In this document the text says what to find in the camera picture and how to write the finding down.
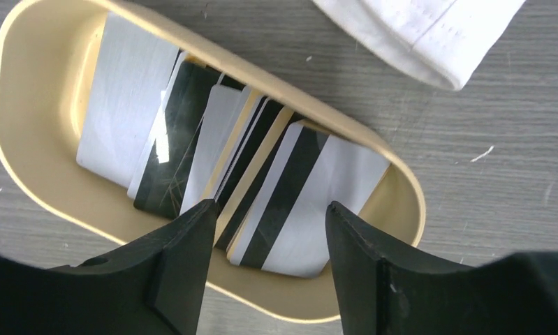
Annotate black card in tray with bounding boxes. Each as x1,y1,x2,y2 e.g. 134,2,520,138
133,62,221,219

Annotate white black-striped card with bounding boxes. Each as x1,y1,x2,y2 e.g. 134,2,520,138
227,120,390,278

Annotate silver card in tray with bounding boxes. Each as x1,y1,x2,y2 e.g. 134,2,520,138
76,12,179,187

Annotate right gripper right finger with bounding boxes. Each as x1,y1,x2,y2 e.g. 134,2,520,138
325,202,558,334

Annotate white folded cloth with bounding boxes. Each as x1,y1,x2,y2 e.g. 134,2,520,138
315,0,524,91

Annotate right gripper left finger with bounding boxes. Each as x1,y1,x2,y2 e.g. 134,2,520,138
0,200,219,334

